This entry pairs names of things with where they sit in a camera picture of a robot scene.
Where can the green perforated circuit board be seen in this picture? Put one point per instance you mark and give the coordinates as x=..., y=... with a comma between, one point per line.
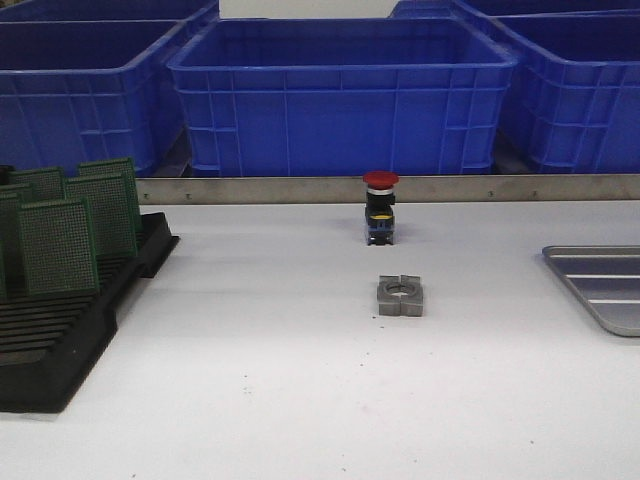
x=125, y=167
x=112, y=220
x=58, y=247

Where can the left rear green circuit board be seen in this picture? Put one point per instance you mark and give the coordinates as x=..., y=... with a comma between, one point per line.
x=46, y=184

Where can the silver metal tray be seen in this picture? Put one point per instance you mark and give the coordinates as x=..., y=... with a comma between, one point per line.
x=604, y=279

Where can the black slotted board rack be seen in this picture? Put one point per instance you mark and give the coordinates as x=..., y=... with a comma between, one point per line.
x=50, y=345

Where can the left middle green circuit board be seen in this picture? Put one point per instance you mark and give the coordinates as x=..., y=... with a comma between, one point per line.
x=24, y=191

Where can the left front green circuit board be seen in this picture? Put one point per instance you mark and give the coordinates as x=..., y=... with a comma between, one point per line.
x=12, y=269

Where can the red emergency stop button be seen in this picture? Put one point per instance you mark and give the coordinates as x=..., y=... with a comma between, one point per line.
x=379, y=215

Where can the grey metal clamp block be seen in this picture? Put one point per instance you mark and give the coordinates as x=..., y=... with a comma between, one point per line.
x=400, y=295

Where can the centre blue plastic crate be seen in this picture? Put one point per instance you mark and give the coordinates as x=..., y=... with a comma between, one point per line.
x=293, y=98

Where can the blue plastic crate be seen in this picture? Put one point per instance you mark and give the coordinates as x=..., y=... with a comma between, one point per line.
x=75, y=92
x=573, y=102
x=293, y=98

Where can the rear right blue crate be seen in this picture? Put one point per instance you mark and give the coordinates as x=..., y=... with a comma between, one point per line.
x=498, y=8

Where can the right blue plastic crate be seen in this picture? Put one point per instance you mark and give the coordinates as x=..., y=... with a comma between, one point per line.
x=573, y=102

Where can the left blue plastic crate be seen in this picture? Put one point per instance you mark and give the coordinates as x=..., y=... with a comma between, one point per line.
x=75, y=92

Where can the rear left blue crate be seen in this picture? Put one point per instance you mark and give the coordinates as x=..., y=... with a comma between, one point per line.
x=32, y=11

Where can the steel table edge rail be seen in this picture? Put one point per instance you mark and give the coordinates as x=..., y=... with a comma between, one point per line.
x=410, y=189

